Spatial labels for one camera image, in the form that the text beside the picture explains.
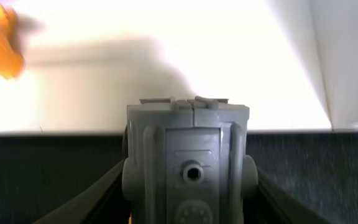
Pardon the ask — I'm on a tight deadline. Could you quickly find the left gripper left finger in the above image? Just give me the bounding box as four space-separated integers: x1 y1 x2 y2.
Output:
32 159 132 224

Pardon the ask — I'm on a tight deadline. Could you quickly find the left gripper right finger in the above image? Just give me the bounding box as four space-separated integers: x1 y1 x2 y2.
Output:
243 169 334 224

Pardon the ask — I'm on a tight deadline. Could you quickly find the grey and yellow toy truck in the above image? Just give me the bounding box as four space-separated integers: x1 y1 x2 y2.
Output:
121 95 259 224

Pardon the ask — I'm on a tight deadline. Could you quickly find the white shelf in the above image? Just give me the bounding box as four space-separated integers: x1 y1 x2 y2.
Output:
0 0 358 137

